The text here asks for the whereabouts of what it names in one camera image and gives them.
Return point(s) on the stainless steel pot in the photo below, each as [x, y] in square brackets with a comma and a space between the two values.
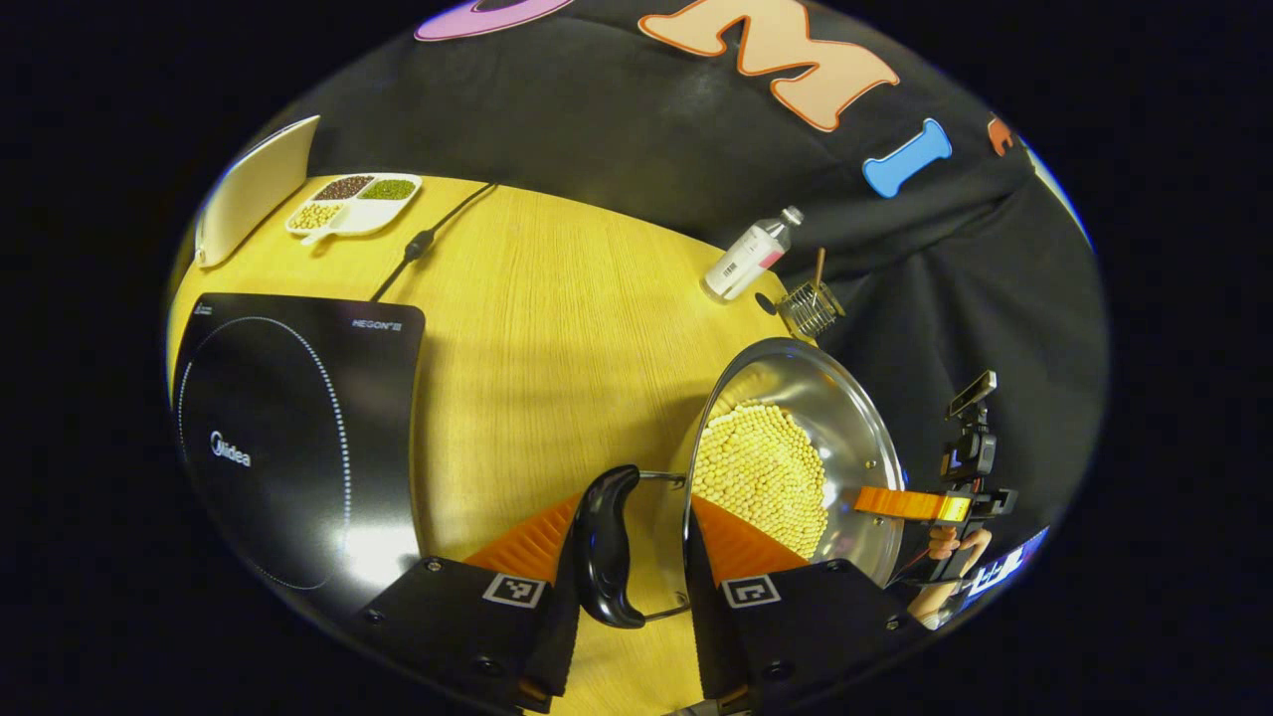
[845, 418]

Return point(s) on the wooden stick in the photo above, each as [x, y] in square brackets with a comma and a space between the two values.
[819, 268]

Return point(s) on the clear bottle with pink label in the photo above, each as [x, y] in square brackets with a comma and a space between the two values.
[746, 259]

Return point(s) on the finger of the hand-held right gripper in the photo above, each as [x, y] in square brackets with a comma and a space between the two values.
[900, 502]

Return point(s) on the white box appliance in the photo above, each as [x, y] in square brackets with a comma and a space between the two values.
[254, 189]

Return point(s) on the black induction cooktop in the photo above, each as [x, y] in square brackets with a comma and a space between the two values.
[298, 418]

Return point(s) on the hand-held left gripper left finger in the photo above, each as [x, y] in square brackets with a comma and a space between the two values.
[559, 651]

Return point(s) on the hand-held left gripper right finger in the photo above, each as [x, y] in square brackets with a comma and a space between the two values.
[708, 636]

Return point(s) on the small black round cap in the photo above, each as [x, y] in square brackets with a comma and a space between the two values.
[764, 302]

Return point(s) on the white divided bean dish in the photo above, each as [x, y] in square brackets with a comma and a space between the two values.
[348, 211]

